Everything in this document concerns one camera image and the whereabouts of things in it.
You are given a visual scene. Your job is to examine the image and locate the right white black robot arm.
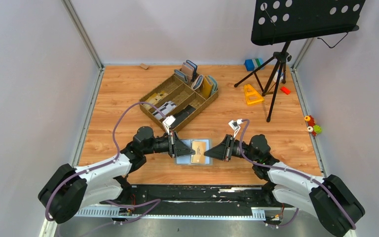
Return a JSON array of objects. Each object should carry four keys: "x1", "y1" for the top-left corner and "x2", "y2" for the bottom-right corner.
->
[{"x1": 204, "y1": 134, "x2": 365, "y2": 237}]

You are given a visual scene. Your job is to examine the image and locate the small red toy brick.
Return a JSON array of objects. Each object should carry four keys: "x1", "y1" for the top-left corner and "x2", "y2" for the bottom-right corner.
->
[{"x1": 280, "y1": 86, "x2": 291, "y2": 95}]

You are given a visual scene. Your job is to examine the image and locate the small cardboard scrap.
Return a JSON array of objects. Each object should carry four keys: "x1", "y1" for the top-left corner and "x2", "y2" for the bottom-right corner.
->
[{"x1": 140, "y1": 63, "x2": 150, "y2": 70}]

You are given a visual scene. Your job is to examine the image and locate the black music stand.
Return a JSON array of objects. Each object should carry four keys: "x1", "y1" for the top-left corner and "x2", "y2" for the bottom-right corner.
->
[{"x1": 248, "y1": 0, "x2": 365, "y2": 122}]

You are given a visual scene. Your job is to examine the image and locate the blue green toy block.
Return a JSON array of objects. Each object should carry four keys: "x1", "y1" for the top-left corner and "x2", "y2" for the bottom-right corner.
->
[{"x1": 244, "y1": 58, "x2": 264, "y2": 72}]

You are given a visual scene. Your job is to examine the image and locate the blue tan card holder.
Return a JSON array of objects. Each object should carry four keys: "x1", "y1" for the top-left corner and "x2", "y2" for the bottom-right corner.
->
[{"x1": 180, "y1": 60, "x2": 198, "y2": 81}]

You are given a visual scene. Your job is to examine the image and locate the red green toy figure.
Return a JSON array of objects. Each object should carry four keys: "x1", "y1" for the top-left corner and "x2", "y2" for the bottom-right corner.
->
[{"x1": 304, "y1": 115, "x2": 322, "y2": 137}]

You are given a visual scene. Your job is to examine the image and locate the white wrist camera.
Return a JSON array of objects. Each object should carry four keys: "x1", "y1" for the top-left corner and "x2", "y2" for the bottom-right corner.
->
[
  {"x1": 228, "y1": 118, "x2": 243, "y2": 138},
  {"x1": 162, "y1": 116, "x2": 176, "y2": 134}
]

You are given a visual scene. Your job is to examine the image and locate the white gold VIP card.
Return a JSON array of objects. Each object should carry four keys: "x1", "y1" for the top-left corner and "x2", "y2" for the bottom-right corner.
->
[{"x1": 191, "y1": 140, "x2": 208, "y2": 164}]

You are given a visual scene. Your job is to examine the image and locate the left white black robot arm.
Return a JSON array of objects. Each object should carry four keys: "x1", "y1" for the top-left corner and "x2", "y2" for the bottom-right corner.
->
[{"x1": 38, "y1": 126, "x2": 195, "y2": 224}]

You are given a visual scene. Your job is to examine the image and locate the woven divided basket tray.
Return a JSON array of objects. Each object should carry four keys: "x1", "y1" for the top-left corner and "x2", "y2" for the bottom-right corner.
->
[{"x1": 140, "y1": 75, "x2": 219, "y2": 127}]

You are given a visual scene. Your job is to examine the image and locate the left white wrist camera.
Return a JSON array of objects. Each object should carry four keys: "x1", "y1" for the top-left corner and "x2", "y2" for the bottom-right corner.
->
[{"x1": 162, "y1": 116, "x2": 176, "y2": 134}]

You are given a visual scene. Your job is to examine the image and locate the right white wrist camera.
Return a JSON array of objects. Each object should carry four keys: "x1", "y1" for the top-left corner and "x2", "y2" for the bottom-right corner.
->
[{"x1": 228, "y1": 118, "x2": 243, "y2": 138}]

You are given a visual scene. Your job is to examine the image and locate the yellow card holder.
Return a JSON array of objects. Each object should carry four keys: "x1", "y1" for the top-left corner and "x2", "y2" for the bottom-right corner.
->
[{"x1": 200, "y1": 76, "x2": 214, "y2": 99}]

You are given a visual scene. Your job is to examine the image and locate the tan card in basket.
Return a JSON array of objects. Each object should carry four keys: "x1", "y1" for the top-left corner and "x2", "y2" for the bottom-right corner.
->
[{"x1": 140, "y1": 90, "x2": 169, "y2": 105}]

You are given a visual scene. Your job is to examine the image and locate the black white cards stack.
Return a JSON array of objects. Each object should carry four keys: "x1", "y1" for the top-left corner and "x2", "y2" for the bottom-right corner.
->
[{"x1": 152, "y1": 101, "x2": 177, "y2": 120}]

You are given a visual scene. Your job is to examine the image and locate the yellow triangular toy block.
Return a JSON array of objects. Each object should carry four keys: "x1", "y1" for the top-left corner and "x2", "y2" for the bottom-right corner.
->
[{"x1": 243, "y1": 84, "x2": 265, "y2": 106}]

